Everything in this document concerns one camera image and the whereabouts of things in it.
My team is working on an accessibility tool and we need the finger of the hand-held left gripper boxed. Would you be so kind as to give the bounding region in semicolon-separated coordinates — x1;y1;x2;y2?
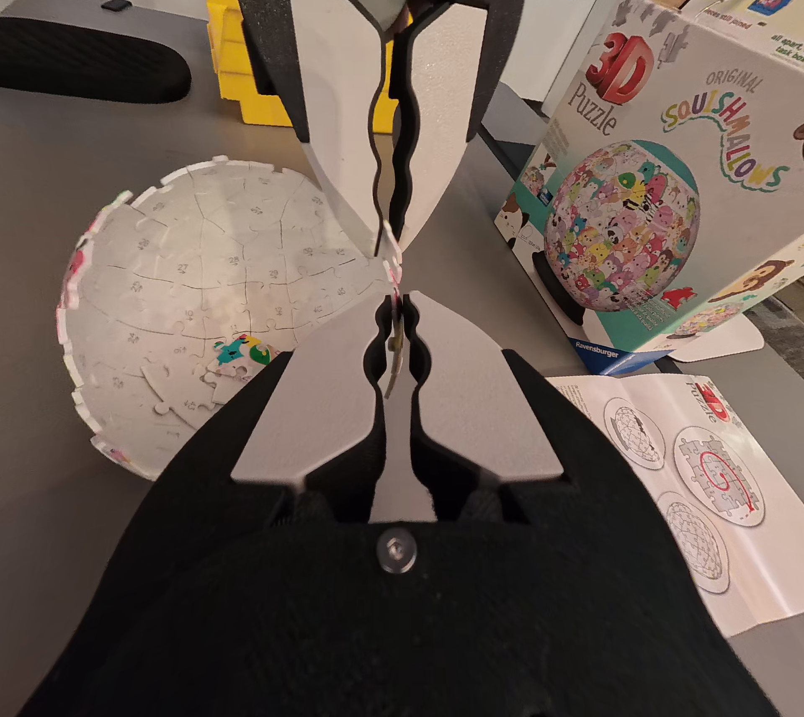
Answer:
388;0;492;251
286;0;395;257

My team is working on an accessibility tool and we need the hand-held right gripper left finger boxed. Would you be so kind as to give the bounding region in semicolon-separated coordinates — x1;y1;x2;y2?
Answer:
230;292;394;491

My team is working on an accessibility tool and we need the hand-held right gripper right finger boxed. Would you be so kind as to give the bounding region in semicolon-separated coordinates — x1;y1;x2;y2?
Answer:
402;290;565;487

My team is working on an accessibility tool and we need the yellow plastic bin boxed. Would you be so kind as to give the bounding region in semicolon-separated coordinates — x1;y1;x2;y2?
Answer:
207;0;294;126

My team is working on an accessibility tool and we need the colourful puzzle ball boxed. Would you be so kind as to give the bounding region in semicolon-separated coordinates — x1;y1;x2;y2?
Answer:
57;159;410;482

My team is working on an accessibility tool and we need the upturned white puzzle piece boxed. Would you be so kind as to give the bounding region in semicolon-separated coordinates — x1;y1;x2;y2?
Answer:
200;365;253;411

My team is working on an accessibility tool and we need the puzzle ball cardboard box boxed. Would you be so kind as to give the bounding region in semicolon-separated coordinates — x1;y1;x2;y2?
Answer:
495;0;804;378

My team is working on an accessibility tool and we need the black textured wrist rest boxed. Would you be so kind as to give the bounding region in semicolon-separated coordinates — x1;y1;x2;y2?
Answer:
0;17;192;105

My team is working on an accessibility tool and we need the white instruction leaflet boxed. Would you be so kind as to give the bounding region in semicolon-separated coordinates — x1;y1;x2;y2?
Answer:
545;375;804;639

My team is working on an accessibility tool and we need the white stand foot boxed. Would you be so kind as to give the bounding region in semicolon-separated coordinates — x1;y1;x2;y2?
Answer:
667;310;766;364

